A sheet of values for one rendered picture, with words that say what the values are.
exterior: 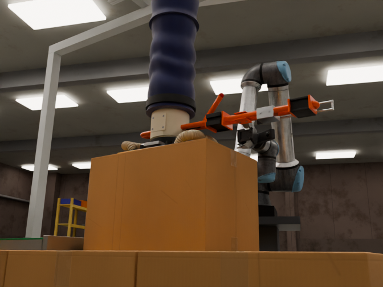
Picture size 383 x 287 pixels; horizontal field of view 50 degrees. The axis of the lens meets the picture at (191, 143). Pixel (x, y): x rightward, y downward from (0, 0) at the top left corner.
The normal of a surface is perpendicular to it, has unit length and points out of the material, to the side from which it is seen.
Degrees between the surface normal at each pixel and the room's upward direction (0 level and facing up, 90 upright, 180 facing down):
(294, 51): 90
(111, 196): 90
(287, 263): 90
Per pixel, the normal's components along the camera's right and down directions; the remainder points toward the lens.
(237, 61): -0.25, -0.27
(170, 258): -0.55, -0.24
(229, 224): 0.82, -0.14
